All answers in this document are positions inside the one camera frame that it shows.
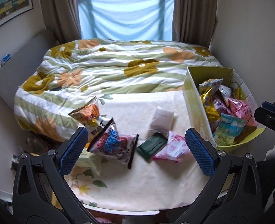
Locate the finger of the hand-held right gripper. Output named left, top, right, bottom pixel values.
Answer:
left=254, top=107, right=275, bottom=141
left=262, top=101, right=275, bottom=116

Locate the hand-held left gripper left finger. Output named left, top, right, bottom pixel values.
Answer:
left=13, top=126, right=99, bottom=224

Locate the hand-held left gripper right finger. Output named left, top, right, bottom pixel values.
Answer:
left=175, top=127, right=263, bottom=224

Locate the orange and white snack packet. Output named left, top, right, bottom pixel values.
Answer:
left=68, top=97, right=114, bottom=143

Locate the light blue snack packet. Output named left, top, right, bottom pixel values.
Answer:
left=212, top=113, right=247, bottom=146

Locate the blue and red snack packet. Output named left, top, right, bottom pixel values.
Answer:
left=86, top=119, right=140, bottom=169

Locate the purple snack packet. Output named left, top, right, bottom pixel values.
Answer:
left=212, top=97, right=232, bottom=119

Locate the grey and white snack packet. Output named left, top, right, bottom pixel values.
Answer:
left=218, top=85, right=233, bottom=108

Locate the gold snack packet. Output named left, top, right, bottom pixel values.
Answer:
left=199, top=78, right=224, bottom=125

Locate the green cardboard box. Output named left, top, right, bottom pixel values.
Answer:
left=183, top=66, right=266, bottom=150

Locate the pale green snack packet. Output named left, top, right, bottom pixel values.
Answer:
left=80, top=149, right=103, bottom=176

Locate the pink and white snack packet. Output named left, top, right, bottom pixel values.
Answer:
left=152, top=131, right=192, bottom=164

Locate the dark green packet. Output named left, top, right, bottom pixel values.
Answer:
left=136, top=133, right=169, bottom=161

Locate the white sachet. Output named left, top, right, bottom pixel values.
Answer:
left=148, top=106, right=174, bottom=133

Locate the cream floral tablecloth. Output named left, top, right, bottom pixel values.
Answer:
left=65, top=91, right=224, bottom=213

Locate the white table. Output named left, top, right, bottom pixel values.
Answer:
left=81, top=188, right=230, bottom=217

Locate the floral blanket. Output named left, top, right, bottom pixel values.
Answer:
left=13, top=38, right=223, bottom=143

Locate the grey headboard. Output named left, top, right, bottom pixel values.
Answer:
left=0, top=29, right=58, bottom=108

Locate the brown curtain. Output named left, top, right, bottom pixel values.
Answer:
left=36, top=0, right=82, bottom=45
left=172, top=0, right=218, bottom=49

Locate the light blue window cloth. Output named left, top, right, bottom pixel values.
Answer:
left=78, top=0, right=175, bottom=41

